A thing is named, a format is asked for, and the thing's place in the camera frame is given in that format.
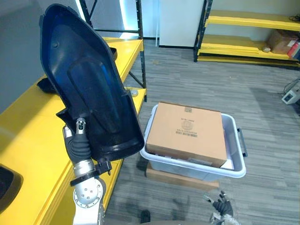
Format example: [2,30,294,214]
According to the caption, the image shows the large black plastic housing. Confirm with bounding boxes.
[38,4,145,163]

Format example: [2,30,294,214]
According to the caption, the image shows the grey plastic bin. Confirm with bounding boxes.
[139,104,247,181]

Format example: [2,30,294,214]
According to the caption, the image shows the brown cardboard box with barcode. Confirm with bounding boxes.
[145,101,228,168]

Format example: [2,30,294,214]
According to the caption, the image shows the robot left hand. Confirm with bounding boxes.
[62,118,96,177]

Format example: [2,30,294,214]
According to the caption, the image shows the yellow shelf with black frame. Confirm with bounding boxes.
[0,0,148,225]

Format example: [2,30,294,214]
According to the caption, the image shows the flat cardboard sheet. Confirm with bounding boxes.
[145,161,220,192]

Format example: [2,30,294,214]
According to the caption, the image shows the long yellow shelf rack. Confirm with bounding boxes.
[193,0,300,69]

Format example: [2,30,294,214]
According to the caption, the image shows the white electric device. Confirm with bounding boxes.
[281,90,299,104]

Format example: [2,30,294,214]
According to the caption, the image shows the dark robot foot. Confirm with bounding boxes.
[140,209,151,225]

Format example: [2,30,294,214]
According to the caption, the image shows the black bin handle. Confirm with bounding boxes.
[236,127,248,158]

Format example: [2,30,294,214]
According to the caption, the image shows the white paper sheet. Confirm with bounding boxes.
[220,158,235,170]

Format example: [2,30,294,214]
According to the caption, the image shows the red books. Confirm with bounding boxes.
[286,39,300,60]

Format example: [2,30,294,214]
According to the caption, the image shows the worn brown cardboard box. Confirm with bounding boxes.
[267,29,300,55]

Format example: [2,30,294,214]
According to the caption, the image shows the black floor cables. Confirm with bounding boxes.
[283,78,300,95]

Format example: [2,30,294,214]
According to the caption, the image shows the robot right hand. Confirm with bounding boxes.
[202,190,234,218]

